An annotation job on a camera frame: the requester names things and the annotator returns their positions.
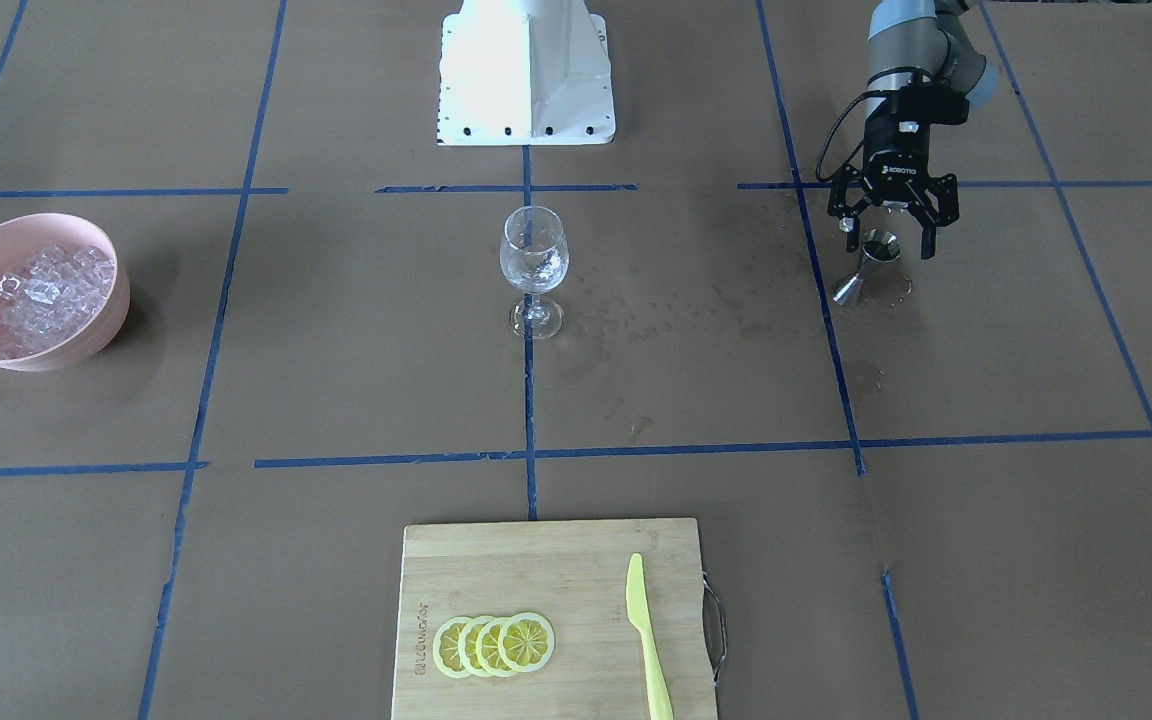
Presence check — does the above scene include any bamboo cutting board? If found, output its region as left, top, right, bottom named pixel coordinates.
left=391, top=518, right=718, bottom=719

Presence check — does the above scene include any white camera pedestal base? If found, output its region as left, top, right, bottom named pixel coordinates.
left=435, top=1, right=617, bottom=147

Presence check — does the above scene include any steel cocktail jigger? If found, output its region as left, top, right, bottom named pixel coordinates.
left=831, top=229, right=901, bottom=306

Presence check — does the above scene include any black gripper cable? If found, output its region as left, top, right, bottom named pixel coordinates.
left=816, top=88, right=887, bottom=191

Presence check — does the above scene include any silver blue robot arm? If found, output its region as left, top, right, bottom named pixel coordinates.
left=814, top=1, right=998, bottom=260

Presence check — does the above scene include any clear wine glass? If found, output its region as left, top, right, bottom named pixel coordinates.
left=499, top=205, right=570, bottom=341

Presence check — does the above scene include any pink bowl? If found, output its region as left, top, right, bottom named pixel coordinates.
left=0, top=211, right=131, bottom=372

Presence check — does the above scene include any yellow plastic knife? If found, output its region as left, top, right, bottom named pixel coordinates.
left=623, top=552, right=675, bottom=719

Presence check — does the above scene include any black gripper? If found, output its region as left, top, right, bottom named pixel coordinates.
left=828, top=111, right=960, bottom=260

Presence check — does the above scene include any clear ice cubes pile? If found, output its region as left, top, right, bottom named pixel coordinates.
left=0, top=243, right=116, bottom=361

